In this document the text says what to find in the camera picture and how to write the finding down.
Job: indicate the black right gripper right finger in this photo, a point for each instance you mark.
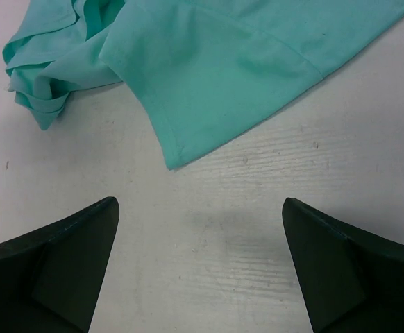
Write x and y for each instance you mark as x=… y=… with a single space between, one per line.
x=351 y=280

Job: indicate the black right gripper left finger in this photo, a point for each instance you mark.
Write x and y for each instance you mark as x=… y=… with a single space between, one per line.
x=51 y=278

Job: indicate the mint green t-shirt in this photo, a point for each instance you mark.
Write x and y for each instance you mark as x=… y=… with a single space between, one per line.
x=204 y=71

